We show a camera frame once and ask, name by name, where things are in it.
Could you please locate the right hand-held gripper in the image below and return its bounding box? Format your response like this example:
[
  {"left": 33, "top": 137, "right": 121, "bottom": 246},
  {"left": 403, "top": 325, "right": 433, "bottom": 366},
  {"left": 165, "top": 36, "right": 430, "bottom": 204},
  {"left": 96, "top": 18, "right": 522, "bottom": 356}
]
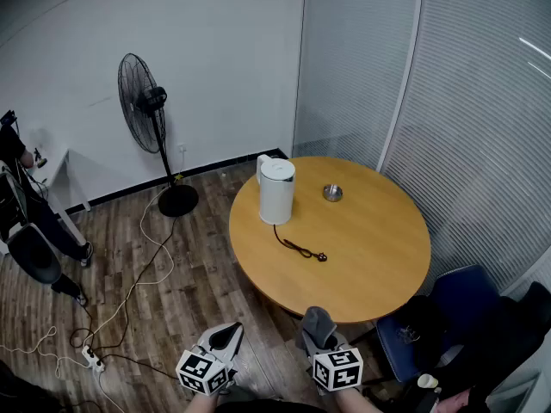
[{"left": 300, "top": 327, "right": 365, "bottom": 394}]

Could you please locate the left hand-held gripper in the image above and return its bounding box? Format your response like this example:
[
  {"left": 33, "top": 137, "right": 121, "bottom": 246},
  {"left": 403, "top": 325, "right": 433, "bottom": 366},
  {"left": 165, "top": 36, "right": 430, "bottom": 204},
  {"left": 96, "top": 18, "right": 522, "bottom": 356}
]
[{"left": 175, "top": 321, "right": 245, "bottom": 398}]

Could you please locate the white electric kettle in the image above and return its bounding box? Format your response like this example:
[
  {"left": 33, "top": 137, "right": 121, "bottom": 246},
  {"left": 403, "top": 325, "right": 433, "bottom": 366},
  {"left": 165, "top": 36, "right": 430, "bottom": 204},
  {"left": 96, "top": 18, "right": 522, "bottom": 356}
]
[{"left": 256, "top": 153, "right": 297, "bottom": 226}]

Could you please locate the person's left forearm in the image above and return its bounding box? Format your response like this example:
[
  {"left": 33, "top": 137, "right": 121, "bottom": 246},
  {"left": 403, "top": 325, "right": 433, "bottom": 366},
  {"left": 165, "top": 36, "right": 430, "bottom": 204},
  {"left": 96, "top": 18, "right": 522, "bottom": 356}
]
[{"left": 185, "top": 391, "right": 227, "bottom": 413}]

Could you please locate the person's right forearm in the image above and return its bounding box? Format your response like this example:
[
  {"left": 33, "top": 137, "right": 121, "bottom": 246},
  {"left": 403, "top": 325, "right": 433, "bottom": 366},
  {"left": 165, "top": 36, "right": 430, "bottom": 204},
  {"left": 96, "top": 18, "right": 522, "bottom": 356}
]
[{"left": 334, "top": 387, "right": 382, "bottom": 413}]

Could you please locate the person's black shirt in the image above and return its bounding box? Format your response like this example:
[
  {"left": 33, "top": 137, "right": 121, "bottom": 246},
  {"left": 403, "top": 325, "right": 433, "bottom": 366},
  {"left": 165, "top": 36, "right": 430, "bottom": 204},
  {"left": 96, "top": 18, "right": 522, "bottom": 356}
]
[{"left": 214, "top": 396, "right": 335, "bottom": 413}]

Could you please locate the white power strip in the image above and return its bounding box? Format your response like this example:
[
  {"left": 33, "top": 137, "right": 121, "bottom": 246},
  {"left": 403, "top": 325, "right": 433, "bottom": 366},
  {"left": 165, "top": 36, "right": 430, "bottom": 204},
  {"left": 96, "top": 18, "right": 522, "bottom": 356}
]
[{"left": 81, "top": 344, "right": 107, "bottom": 374}]

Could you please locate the blue chair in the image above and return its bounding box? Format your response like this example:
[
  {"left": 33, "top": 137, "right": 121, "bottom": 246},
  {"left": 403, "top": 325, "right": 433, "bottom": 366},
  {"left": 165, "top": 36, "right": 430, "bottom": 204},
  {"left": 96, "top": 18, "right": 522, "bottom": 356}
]
[{"left": 375, "top": 264, "right": 504, "bottom": 385}]

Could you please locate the black garment on chair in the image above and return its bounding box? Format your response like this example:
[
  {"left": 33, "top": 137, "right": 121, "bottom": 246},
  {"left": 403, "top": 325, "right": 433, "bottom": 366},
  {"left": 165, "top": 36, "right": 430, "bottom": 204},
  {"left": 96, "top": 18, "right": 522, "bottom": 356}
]
[{"left": 399, "top": 280, "right": 551, "bottom": 406}]

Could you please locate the grey office chair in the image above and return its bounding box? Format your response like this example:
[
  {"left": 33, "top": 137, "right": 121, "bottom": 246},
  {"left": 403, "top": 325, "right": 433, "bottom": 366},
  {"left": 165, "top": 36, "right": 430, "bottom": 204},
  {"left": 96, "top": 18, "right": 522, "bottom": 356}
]
[{"left": 0, "top": 172, "right": 63, "bottom": 285}]

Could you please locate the white desk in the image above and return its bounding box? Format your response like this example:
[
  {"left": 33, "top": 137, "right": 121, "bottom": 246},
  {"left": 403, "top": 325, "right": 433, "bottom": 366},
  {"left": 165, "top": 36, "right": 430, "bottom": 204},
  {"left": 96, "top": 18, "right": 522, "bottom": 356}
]
[{"left": 25, "top": 146, "right": 92, "bottom": 247}]

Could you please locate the black standing fan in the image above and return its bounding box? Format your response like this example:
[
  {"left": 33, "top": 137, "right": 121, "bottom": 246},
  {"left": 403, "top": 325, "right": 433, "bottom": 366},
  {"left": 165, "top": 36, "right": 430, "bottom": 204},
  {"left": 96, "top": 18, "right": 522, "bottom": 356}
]
[{"left": 117, "top": 52, "right": 201, "bottom": 219}]

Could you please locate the black kettle power cord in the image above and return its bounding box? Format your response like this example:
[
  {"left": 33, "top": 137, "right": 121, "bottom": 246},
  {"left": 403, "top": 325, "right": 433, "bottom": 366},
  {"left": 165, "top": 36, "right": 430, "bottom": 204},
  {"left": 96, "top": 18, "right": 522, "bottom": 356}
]
[{"left": 272, "top": 224, "right": 329, "bottom": 263}]

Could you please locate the white floor cable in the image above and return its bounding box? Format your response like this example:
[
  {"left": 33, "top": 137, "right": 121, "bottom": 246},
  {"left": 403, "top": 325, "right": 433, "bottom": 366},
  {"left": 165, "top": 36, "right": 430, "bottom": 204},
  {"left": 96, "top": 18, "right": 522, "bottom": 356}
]
[{"left": 84, "top": 185, "right": 177, "bottom": 354}]

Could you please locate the black floor cable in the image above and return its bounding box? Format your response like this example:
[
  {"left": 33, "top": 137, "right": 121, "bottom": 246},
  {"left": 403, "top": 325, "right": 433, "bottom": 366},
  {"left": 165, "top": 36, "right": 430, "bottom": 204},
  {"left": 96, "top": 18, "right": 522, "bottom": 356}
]
[{"left": 69, "top": 215, "right": 178, "bottom": 363}]

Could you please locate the thin white cord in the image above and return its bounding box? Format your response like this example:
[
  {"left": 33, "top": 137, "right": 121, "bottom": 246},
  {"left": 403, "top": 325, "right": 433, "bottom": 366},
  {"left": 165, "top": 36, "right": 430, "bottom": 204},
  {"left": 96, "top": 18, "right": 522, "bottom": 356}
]
[{"left": 0, "top": 325, "right": 87, "bottom": 379}]

